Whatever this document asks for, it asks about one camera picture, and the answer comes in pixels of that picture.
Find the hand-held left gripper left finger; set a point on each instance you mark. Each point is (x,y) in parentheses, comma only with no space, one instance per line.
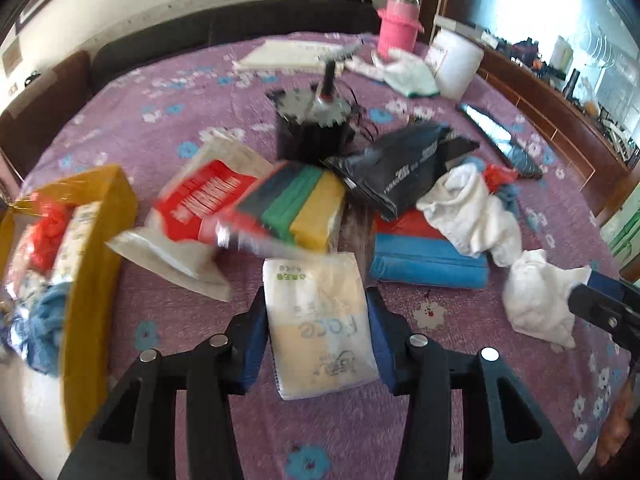
(252,340)

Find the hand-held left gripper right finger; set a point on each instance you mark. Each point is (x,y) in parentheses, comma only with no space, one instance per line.
(382,345)

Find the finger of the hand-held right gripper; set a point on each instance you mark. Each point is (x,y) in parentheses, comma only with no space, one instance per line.
(600,306)

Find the white face tissue pack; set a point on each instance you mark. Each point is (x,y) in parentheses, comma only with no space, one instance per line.
(320,330)

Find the white cloth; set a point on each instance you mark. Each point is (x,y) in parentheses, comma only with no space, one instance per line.
(535,295)

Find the bagged multicolour sponge pack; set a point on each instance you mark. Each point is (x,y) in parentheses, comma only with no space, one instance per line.
(290,205)

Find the red white rice bag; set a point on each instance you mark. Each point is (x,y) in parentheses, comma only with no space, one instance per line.
(200,200)

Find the yellow cardboard box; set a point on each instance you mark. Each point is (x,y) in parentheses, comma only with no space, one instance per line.
(95,310)

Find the blue knitted cloth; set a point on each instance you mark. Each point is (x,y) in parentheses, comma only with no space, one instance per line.
(47,331)

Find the green rack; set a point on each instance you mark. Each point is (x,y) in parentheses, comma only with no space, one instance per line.
(625,235)

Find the folded blue towel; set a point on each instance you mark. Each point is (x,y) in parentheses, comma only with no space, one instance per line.
(425,265)

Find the folded red cloth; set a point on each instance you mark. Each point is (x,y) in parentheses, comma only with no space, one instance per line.
(407,225)

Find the light blue cloth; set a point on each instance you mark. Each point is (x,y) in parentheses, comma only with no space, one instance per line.
(507,199)

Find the white towel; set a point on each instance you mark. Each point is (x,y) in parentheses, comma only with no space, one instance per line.
(475,215)

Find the small red plastic bag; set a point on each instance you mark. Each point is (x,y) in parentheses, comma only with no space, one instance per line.
(500,174)

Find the black plastic bag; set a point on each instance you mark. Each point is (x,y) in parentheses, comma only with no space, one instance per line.
(400,170)

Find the wooden sideboard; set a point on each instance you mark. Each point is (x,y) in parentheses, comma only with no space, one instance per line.
(565,125)

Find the black motor with shaft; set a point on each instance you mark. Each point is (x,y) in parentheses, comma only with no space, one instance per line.
(310,130)

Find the purple floral tablecloth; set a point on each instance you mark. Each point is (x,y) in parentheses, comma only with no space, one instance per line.
(175,110)

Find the white work glove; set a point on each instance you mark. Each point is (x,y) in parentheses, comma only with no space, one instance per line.
(410,77)

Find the white plastic bucket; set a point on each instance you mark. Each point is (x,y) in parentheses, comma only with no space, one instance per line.
(457,65)

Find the stack of white papers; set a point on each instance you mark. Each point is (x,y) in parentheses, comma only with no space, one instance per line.
(285,55)

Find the black sofa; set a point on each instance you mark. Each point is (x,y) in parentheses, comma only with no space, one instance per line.
(200,30)

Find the pink thermos bottle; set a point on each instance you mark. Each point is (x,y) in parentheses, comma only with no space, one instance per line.
(397,27)

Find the brown upholstered chair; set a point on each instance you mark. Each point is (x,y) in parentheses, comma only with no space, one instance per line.
(40,100)

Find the small framed wall picture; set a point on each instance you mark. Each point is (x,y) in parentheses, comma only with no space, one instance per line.
(11,56)

